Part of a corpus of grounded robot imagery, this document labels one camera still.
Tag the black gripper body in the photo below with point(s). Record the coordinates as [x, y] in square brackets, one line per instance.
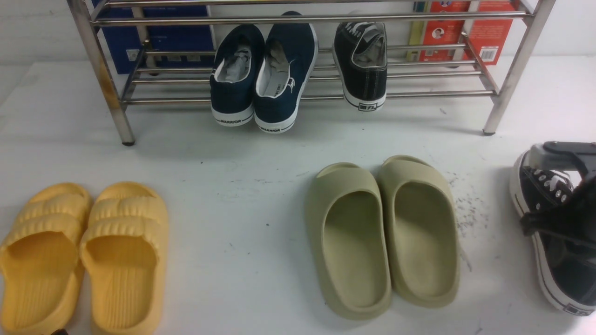
[587, 200]

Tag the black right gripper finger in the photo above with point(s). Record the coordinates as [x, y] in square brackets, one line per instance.
[574, 224]

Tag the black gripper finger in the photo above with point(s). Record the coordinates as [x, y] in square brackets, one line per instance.
[557, 155]

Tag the black canvas sneaker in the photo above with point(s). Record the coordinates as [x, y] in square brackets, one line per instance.
[566, 271]
[359, 51]

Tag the right navy canvas shoe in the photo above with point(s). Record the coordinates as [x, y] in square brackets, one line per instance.
[290, 54]

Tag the navy canvas shoe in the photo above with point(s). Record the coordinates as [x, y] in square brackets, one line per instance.
[290, 54]
[232, 81]

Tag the left navy canvas shoe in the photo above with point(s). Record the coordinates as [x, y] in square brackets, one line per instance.
[232, 81]

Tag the stainless steel shoe rack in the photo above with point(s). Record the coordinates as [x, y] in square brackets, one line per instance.
[150, 85]

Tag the right green foam slide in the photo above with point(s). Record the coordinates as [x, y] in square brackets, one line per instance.
[420, 230]

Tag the green foam slide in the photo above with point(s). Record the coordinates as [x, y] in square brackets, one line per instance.
[420, 230]
[344, 223]

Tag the red cardboard box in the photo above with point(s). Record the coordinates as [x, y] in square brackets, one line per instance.
[487, 36]

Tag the left green foam slide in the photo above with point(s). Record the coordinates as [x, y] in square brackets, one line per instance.
[344, 223]

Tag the right yellow foam slide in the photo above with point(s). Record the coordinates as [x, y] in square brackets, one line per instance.
[125, 253]

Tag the yellow foam slide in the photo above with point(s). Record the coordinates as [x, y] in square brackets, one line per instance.
[125, 253]
[40, 261]

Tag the blue cardboard box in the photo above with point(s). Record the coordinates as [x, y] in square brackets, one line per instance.
[124, 42]

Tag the left yellow foam slide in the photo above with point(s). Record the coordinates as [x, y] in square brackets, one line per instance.
[40, 261]

